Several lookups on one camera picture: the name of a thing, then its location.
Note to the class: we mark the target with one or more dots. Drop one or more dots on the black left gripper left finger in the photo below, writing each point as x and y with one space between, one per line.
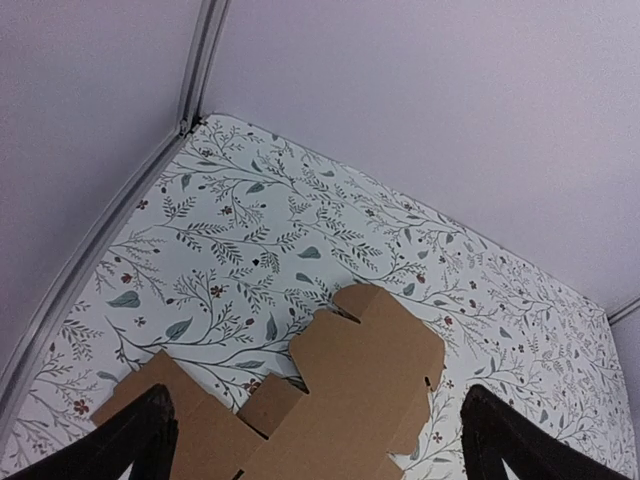
140 440

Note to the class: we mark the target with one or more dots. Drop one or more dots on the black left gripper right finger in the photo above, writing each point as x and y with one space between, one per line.
496 438

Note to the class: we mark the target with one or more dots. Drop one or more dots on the brown cardboard box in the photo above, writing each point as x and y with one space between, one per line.
368 367

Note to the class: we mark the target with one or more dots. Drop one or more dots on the floral patterned table mat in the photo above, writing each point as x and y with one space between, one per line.
245 234

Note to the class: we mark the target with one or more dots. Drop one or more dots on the right aluminium corner post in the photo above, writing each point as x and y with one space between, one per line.
624 311

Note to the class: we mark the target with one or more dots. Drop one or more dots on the aluminium corner post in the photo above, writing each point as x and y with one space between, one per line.
624 311
96 98

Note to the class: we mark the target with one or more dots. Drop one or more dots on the left aluminium corner post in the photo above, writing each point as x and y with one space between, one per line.
96 98

